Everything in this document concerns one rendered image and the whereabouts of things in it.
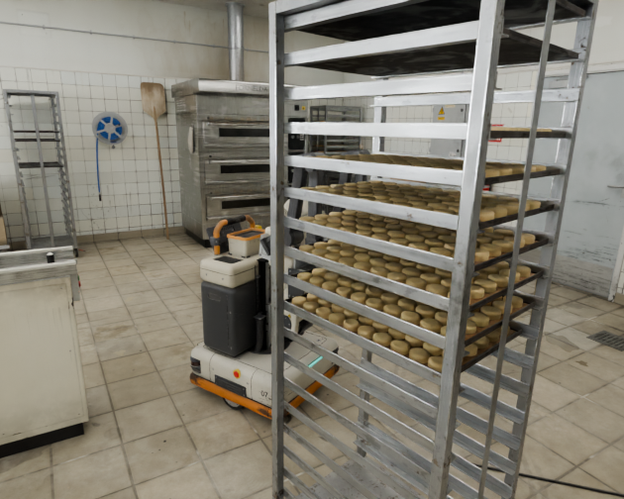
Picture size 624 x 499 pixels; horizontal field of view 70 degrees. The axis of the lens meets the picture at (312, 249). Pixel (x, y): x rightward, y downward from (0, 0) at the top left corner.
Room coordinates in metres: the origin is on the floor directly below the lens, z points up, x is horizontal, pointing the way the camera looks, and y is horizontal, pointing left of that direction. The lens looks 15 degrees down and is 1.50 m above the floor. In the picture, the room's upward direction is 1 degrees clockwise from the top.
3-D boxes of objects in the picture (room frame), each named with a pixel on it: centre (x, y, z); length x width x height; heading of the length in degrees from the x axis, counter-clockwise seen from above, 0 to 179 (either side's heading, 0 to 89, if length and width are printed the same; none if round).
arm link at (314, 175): (1.94, -0.01, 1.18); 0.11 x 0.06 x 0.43; 147
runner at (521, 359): (1.36, -0.41, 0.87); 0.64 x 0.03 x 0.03; 42
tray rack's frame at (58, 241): (5.04, 3.06, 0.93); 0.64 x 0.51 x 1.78; 34
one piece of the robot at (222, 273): (2.42, 0.34, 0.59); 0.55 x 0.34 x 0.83; 147
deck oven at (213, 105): (6.11, 0.92, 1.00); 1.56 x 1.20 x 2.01; 121
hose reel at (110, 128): (5.76, 2.56, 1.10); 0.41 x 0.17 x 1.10; 121
